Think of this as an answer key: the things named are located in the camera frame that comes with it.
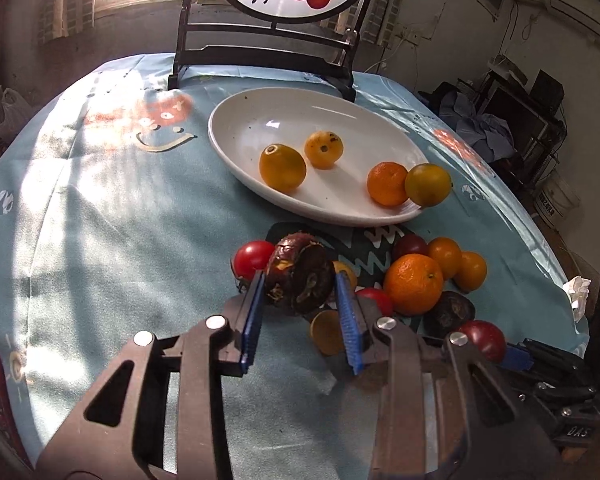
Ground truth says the dark red plum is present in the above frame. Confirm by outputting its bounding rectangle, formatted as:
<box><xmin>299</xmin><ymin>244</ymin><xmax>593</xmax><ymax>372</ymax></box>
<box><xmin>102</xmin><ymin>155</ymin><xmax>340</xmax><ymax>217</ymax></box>
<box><xmin>392</xmin><ymin>234</ymin><xmax>429</xmax><ymax>261</ymax></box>

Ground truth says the white plastic bucket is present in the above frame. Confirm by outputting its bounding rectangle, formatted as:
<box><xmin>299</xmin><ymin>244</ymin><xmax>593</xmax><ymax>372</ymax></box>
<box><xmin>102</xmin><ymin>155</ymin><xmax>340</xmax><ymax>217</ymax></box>
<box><xmin>535</xmin><ymin>170</ymin><xmax>581</xmax><ymax>231</ymax></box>

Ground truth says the white oval plate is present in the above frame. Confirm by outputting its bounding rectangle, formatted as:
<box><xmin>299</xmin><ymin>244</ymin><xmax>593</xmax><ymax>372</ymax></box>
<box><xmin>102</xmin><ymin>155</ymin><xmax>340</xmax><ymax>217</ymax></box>
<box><xmin>207</xmin><ymin>86</ymin><xmax>428</xmax><ymax>227</ymax></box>

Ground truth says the large orange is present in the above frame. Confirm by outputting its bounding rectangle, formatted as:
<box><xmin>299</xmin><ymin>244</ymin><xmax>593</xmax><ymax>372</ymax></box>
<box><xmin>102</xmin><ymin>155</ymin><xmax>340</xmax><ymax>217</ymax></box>
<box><xmin>383</xmin><ymin>253</ymin><xmax>444</xmax><ymax>316</ymax></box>

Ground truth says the light blue printed tablecloth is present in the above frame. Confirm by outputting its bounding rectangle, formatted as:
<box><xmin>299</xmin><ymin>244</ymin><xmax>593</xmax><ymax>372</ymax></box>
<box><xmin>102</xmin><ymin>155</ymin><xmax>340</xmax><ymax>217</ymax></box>
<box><xmin>0</xmin><ymin>52</ymin><xmax>593</xmax><ymax>466</ymax></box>

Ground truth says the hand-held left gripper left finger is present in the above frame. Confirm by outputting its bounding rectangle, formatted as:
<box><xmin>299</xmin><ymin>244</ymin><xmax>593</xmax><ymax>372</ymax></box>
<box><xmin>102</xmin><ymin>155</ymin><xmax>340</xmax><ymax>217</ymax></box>
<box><xmin>35</xmin><ymin>270</ymin><xmax>266</xmax><ymax>480</ymax></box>

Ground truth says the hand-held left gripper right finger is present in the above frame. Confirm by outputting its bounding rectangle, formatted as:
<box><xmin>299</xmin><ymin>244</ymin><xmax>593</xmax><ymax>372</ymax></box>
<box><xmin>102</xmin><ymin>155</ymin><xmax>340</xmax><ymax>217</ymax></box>
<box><xmin>334</xmin><ymin>271</ymin><xmax>566</xmax><ymax>480</ymax></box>

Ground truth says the small smooth orange citrus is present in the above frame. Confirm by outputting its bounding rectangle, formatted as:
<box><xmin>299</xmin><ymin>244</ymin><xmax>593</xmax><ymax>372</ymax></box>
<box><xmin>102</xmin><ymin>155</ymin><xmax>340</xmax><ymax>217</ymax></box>
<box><xmin>452</xmin><ymin>251</ymin><xmax>488</xmax><ymax>293</ymax></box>
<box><xmin>426</xmin><ymin>236</ymin><xmax>463</xmax><ymax>281</ymax></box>

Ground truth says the white plastic bag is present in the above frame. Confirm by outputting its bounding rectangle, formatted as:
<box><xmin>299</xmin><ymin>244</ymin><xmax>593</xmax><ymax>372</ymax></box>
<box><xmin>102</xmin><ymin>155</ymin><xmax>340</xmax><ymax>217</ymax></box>
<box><xmin>0</xmin><ymin>85</ymin><xmax>31</xmax><ymax>138</ymax></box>

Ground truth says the spotted yellow fruit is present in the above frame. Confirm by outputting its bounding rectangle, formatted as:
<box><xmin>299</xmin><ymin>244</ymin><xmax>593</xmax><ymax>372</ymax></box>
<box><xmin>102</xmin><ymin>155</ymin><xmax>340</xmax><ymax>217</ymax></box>
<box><xmin>304</xmin><ymin>130</ymin><xmax>344</xmax><ymax>169</ymax></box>

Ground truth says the red cherry tomato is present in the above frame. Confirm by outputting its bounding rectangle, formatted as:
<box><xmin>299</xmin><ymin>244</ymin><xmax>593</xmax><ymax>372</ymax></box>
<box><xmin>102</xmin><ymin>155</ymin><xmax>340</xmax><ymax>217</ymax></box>
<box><xmin>231</xmin><ymin>240</ymin><xmax>277</xmax><ymax>283</ymax></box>
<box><xmin>356</xmin><ymin>287</ymin><xmax>395</xmax><ymax>318</ymax></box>
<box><xmin>457</xmin><ymin>320</ymin><xmax>507</xmax><ymax>363</ymax></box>

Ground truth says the black equipment rack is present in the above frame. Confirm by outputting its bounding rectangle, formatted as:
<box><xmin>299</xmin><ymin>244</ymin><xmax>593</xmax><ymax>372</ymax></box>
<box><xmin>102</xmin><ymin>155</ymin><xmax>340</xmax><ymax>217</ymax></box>
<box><xmin>480</xmin><ymin>65</ymin><xmax>568</xmax><ymax>171</ymax></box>

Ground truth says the crumpled white tissue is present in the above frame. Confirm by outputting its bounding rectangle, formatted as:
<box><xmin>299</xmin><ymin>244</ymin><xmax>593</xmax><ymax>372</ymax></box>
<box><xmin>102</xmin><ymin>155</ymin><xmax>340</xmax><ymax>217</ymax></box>
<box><xmin>562</xmin><ymin>276</ymin><xmax>592</xmax><ymax>323</ymax></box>

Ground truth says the blue clothes pile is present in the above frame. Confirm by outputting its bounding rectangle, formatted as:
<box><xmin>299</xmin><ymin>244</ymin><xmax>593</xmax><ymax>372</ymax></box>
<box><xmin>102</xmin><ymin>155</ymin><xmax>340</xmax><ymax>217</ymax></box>
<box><xmin>440</xmin><ymin>90</ymin><xmax>518</xmax><ymax>161</ymax></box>

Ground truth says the brick pattern curtain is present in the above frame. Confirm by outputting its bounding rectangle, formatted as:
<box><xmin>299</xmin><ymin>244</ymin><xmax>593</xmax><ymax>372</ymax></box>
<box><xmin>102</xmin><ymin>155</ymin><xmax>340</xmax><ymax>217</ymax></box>
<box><xmin>37</xmin><ymin>0</ymin><xmax>103</xmax><ymax>41</ymax></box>
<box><xmin>365</xmin><ymin>0</ymin><xmax>411</xmax><ymax>46</ymax></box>

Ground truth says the dark wrinkled passion fruit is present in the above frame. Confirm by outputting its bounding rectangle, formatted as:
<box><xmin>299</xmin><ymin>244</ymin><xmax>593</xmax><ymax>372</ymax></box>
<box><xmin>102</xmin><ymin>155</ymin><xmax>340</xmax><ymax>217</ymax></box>
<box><xmin>265</xmin><ymin>231</ymin><xmax>337</xmax><ymax>317</ymax></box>
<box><xmin>422</xmin><ymin>291</ymin><xmax>477</xmax><ymax>341</ymax></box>

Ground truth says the yellow-green orange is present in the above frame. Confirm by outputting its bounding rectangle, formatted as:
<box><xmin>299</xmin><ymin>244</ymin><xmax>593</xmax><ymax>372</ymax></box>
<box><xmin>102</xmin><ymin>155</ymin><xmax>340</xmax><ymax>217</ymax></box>
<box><xmin>405</xmin><ymin>163</ymin><xmax>453</xmax><ymax>208</ymax></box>

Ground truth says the bumpy orange tangerine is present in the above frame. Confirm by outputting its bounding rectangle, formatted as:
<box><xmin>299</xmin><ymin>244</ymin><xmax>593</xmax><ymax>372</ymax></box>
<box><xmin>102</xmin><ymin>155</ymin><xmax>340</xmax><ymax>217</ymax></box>
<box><xmin>367</xmin><ymin>161</ymin><xmax>411</xmax><ymax>207</ymax></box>

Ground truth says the white air conditioner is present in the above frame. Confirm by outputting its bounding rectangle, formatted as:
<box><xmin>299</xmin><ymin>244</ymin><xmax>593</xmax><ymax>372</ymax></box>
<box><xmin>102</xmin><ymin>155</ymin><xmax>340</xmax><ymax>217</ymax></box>
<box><xmin>540</xmin><ymin>0</ymin><xmax>600</xmax><ymax>36</ymax></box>

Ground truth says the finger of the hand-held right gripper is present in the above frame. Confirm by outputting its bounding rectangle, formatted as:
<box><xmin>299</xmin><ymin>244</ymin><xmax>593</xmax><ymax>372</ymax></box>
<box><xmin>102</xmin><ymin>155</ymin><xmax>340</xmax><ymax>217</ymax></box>
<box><xmin>502</xmin><ymin>339</ymin><xmax>588</xmax><ymax>377</ymax></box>
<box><xmin>507</xmin><ymin>374</ymin><xmax>600</xmax><ymax>403</ymax></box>

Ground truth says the yellow-orange round citrus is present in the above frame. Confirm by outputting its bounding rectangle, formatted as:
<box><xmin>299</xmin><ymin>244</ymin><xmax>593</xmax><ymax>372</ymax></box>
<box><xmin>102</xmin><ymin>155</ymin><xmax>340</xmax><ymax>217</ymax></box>
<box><xmin>258</xmin><ymin>143</ymin><xmax>307</xmax><ymax>192</ymax></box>

